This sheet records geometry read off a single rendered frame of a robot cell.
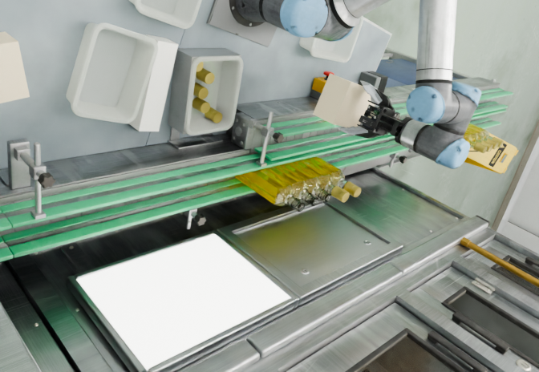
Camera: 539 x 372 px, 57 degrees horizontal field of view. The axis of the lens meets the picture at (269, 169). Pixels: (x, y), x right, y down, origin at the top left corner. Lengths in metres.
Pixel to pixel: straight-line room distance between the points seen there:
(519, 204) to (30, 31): 7.00
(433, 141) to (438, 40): 0.25
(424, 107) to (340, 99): 0.33
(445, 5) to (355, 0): 0.34
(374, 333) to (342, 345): 0.10
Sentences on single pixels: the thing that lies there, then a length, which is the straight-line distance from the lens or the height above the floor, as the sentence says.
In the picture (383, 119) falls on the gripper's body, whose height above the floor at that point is 1.24.
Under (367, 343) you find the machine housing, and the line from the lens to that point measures 1.28.
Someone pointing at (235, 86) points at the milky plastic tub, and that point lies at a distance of 1.47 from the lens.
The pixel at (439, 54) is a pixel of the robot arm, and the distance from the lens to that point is 1.12.
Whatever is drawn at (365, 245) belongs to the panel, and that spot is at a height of 1.25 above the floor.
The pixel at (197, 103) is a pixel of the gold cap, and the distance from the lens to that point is 1.45.
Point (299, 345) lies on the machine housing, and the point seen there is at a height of 1.41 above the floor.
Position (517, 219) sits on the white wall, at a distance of 7.71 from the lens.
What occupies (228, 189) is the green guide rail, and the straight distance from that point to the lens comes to 1.48.
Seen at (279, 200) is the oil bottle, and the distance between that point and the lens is 1.41.
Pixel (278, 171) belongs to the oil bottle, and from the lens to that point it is 1.49.
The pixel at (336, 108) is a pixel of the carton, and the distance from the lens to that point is 1.36.
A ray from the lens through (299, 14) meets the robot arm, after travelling 1.33.
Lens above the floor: 1.88
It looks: 37 degrees down
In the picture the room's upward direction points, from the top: 123 degrees clockwise
